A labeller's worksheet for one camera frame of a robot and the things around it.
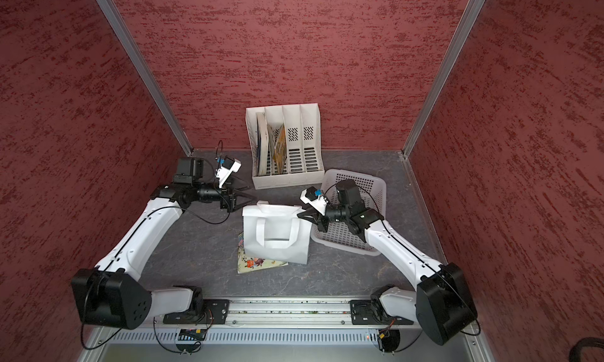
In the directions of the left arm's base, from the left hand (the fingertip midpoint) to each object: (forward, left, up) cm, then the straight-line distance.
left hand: (250, 197), depth 73 cm
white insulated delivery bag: (-8, -8, -9) cm, 14 cm away
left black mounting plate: (-28, +11, -25) cm, 39 cm away
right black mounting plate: (-28, -37, -25) cm, 53 cm away
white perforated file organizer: (+31, -16, -19) cm, 40 cm away
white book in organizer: (+29, 0, -4) cm, 29 cm away
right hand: (-3, -16, -7) cm, 18 cm away
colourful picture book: (-13, +4, -24) cm, 27 cm away
